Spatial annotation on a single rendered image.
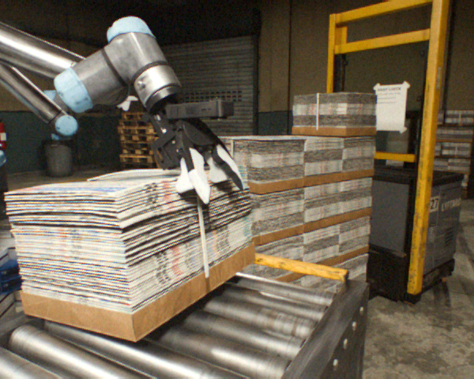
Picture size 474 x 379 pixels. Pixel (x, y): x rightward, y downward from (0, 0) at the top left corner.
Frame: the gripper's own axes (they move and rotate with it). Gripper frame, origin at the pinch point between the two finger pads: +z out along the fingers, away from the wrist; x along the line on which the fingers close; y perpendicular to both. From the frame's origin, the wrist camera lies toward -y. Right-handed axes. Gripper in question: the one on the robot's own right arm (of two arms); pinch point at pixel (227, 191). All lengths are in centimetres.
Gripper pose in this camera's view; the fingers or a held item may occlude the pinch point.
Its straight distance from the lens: 63.9
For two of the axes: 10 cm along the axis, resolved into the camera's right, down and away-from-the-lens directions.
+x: -5.0, 1.8, -8.5
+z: 4.9, 8.7, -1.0
